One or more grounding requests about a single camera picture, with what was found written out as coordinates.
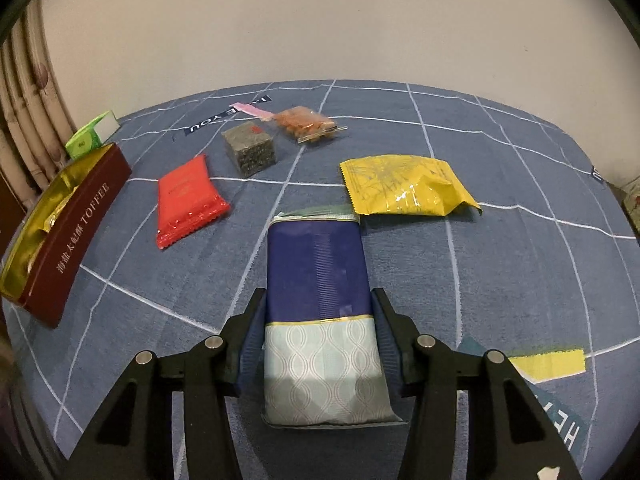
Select beige patterned curtain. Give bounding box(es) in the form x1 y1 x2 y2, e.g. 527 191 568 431
0 10 76 201

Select yellow snack packet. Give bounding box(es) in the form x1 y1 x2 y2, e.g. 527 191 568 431
340 156 482 217

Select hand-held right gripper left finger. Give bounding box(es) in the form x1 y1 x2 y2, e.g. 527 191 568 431
65 287 268 480

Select clear bag orange snacks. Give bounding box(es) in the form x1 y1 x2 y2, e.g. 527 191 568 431
272 106 350 145

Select red tin box gold inside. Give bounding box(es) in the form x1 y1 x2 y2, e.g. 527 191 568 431
0 142 133 330

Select green tissue pack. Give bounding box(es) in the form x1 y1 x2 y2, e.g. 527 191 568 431
65 111 121 162

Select navy and pale blue packet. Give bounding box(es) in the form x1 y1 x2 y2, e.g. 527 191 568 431
261 206 407 430

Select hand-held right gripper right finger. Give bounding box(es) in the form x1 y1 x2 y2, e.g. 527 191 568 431
371 287 583 480

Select red snack packet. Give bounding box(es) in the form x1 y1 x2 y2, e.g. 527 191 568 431
156 155 232 251

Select dark cube snack packet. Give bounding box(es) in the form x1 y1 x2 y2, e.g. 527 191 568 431
221 121 277 178

